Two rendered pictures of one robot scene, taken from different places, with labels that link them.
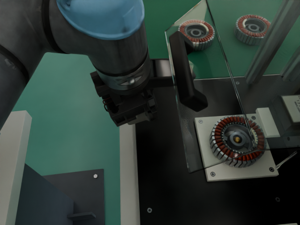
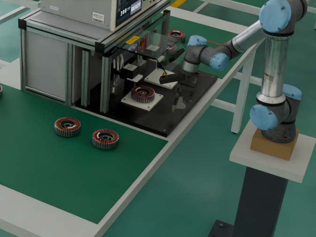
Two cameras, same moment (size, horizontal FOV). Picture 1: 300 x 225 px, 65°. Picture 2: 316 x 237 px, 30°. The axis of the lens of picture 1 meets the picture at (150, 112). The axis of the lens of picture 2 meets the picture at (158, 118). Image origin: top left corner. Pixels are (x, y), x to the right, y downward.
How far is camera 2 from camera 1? 2.69 m
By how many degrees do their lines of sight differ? 87
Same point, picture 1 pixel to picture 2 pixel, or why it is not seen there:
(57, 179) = not seen: outside the picture
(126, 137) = (184, 123)
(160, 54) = (135, 145)
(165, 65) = (171, 75)
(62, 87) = not seen: outside the picture
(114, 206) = not seen: outside the picture
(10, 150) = (241, 141)
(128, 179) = (192, 114)
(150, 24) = (123, 163)
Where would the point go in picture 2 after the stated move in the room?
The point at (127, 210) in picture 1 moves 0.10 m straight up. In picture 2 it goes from (198, 108) to (201, 90)
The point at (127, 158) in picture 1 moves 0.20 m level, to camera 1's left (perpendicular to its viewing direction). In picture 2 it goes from (188, 118) to (227, 133)
